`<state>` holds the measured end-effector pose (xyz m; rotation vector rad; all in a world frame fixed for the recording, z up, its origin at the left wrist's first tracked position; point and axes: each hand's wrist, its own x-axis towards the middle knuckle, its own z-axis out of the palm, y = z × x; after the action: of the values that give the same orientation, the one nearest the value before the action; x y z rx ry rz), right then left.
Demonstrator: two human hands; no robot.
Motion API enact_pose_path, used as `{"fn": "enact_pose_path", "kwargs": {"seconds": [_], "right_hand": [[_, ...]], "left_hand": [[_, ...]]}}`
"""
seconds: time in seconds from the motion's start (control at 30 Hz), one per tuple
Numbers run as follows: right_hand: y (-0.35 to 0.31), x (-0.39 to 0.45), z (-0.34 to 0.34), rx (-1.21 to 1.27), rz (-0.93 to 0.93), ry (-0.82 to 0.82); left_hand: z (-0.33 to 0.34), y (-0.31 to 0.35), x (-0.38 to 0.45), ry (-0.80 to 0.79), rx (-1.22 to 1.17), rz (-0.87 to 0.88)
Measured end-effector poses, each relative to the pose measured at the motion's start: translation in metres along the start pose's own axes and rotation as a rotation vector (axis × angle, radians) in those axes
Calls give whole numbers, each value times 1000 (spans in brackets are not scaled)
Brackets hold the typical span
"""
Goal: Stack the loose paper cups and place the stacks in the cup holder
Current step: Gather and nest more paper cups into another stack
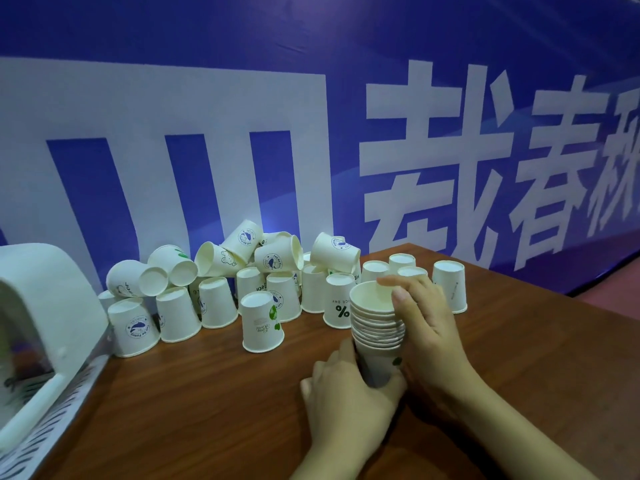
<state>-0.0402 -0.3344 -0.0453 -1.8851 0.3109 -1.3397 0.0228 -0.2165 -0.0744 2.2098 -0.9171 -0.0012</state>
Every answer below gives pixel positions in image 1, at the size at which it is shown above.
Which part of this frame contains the person's right hand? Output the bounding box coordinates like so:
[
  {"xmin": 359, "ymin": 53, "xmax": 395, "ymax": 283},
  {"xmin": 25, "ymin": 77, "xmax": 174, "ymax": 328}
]
[{"xmin": 377, "ymin": 274, "xmax": 481, "ymax": 397}]

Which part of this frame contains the person's left hand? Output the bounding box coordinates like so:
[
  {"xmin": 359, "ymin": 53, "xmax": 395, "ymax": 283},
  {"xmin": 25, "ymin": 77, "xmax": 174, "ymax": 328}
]
[{"xmin": 299, "ymin": 337, "xmax": 409, "ymax": 461}]

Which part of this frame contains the nested stack of paper cups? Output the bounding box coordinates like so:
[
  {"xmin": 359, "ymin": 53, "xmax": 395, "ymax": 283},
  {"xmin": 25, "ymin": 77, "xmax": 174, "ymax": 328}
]
[{"xmin": 349, "ymin": 280, "xmax": 407, "ymax": 353}]

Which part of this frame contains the pile of paper cups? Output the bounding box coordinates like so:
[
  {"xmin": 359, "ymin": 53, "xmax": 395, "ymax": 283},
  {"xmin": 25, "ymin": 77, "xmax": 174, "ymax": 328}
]
[{"xmin": 97, "ymin": 219, "xmax": 469, "ymax": 358}]

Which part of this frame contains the white plastic storage box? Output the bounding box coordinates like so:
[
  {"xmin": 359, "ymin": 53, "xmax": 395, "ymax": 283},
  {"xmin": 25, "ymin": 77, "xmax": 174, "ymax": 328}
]
[{"xmin": 0, "ymin": 243, "xmax": 112, "ymax": 480}]

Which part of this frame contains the person's right forearm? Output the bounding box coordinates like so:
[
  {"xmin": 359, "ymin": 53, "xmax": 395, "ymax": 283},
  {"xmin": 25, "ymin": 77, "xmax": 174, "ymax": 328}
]
[{"xmin": 439, "ymin": 369, "xmax": 601, "ymax": 480}]

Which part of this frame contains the brown wooden table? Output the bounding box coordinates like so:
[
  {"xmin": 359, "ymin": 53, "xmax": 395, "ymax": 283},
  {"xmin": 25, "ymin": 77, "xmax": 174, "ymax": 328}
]
[{"xmin": 35, "ymin": 243, "xmax": 640, "ymax": 480}]

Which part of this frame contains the white slotted drain tray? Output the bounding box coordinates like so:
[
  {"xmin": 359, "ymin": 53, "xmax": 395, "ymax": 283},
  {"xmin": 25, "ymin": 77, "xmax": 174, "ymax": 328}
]
[{"xmin": 0, "ymin": 354, "xmax": 112, "ymax": 480}]

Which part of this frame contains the blue white backdrop banner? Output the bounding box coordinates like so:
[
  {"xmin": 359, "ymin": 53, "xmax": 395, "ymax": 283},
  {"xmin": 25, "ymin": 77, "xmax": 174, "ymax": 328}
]
[{"xmin": 0, "ymin": 0, "xmax": 640, "ymax": 295}]

